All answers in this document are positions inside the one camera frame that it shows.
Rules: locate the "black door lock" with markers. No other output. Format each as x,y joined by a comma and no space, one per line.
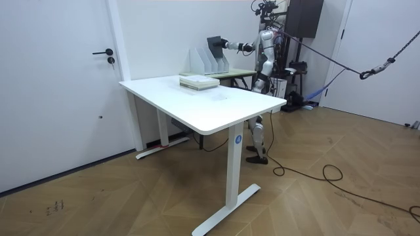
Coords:
111,60

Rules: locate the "black equipment stand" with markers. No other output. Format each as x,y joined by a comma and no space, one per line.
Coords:
295,98

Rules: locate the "plain white door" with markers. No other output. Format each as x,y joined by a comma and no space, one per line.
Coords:
377,95

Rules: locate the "dark grey book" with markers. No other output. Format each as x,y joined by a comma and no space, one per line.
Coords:
216,53

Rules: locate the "black wall cabinet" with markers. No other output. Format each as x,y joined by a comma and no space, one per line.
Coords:
303,18

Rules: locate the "robot legs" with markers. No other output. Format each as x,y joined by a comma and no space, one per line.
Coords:
258,134

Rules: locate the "robot body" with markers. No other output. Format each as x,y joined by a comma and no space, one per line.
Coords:
261,46

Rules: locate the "white cover book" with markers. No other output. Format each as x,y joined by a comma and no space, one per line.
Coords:
198,78

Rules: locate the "white standing desk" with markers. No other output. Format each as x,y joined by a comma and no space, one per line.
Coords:
203,108

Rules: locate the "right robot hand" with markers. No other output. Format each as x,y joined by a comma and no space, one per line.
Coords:
224,43

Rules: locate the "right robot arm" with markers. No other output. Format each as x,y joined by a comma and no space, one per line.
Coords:
244,47

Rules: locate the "white box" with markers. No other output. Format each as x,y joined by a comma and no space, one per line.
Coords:
280,88

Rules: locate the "white perforated file organizer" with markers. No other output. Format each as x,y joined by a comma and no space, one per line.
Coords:
197,64

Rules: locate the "pale green desk black legs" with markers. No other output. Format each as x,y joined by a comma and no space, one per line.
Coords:
236,72

